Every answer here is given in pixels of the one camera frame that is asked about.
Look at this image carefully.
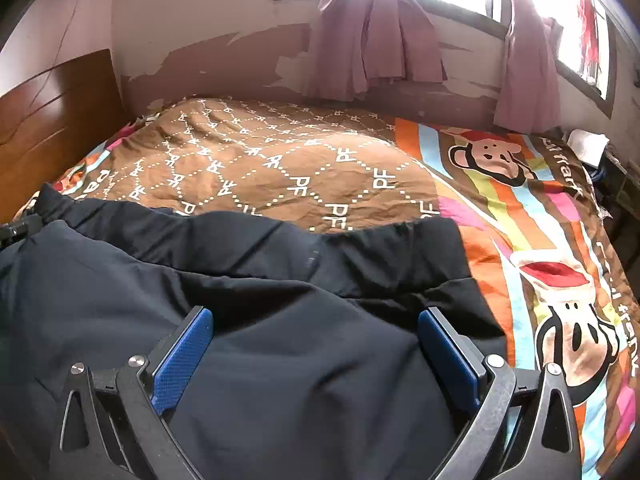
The pink curtain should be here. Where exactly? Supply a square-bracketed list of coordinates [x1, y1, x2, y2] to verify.
[494, 0, 601, 133]
[305, 0, 448, 101]

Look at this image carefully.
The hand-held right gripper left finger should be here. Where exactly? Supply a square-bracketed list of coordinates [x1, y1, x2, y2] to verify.
[47, 306, 215, 480]

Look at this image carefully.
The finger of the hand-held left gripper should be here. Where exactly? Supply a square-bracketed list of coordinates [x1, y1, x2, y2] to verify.
[0, 212, 46, 251]

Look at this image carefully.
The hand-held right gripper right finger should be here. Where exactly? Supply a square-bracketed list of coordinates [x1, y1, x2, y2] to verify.
[417, 307, 583, 480]

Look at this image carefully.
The printed cartoon bed sheet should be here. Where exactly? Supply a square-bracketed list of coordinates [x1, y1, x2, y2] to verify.
[12, 97, 640, 480]

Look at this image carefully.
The wooden headboard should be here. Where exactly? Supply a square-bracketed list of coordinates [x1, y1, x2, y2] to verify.
[0, 49, 126, 223]

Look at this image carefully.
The thin wall cable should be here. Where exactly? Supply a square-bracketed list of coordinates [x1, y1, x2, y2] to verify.
[30, 0, 86, 96]

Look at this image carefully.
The dark navy garment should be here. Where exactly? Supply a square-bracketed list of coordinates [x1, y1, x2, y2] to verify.
[0, 183, 511, 480]

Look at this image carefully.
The dark bedside stand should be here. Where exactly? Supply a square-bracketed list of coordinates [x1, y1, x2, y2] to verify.
[592, 150, 640, 221]

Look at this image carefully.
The white folded item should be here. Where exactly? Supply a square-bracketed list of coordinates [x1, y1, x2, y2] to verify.
[567, 129, 611, 168]

